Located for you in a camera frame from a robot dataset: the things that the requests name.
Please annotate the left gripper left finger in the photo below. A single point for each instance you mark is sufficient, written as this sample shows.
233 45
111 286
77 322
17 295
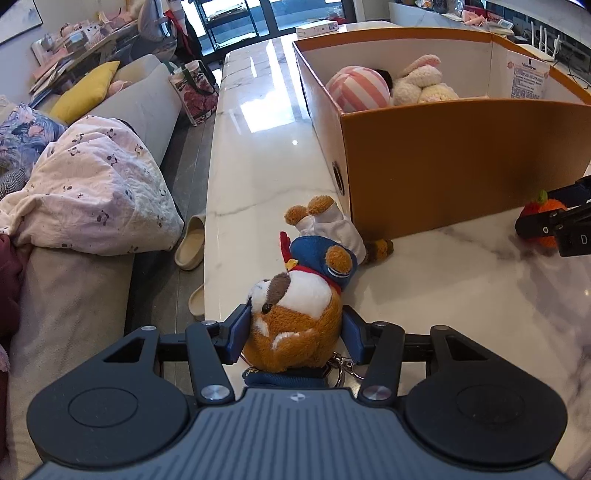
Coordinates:
210 346

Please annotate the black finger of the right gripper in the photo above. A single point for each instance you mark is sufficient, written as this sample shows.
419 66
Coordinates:
572 227

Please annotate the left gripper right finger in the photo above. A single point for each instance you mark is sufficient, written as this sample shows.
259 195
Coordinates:
379 346

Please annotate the crocheted orange persimmon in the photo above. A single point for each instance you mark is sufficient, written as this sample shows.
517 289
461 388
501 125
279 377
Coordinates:
533 224

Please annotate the brown dog plush keychain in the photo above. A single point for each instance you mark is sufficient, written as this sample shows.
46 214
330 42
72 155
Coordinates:
296 316

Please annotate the beige slipper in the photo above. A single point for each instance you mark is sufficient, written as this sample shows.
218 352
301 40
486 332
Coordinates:
190 251

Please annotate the orange cardboard storage box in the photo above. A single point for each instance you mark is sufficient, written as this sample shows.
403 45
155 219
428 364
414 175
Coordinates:
402 170

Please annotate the beige sofa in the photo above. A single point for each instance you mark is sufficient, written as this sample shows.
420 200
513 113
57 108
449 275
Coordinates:
73 305

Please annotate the white panda print blanket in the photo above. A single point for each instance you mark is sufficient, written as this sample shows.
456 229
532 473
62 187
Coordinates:
96 190

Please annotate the dark red garment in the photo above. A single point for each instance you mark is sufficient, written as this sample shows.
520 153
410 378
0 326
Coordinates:
13 267

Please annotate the crocheted cream bunny doll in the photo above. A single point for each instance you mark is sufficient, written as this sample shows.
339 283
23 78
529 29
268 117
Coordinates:
422 82

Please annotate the floral tote bag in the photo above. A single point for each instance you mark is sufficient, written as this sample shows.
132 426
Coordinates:
197 90

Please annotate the pink striped plush doll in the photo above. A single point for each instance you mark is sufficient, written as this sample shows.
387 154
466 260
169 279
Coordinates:
358 88

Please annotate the yellow cushion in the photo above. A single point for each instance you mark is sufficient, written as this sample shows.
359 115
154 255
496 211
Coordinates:
85 95

